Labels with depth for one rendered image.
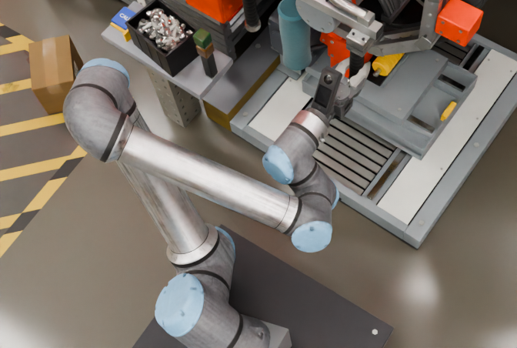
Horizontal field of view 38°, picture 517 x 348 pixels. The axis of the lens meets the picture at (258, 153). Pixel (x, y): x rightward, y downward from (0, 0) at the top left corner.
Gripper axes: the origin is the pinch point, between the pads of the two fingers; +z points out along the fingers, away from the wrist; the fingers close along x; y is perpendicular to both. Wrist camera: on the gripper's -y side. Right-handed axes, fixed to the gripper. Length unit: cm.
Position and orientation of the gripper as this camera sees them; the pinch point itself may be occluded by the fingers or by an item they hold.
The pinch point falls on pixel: (360, 60)
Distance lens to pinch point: 189.8
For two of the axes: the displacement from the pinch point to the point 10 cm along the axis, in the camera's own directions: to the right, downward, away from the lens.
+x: 7.9, 5.0, -3.5
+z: 6.0, -7.3, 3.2
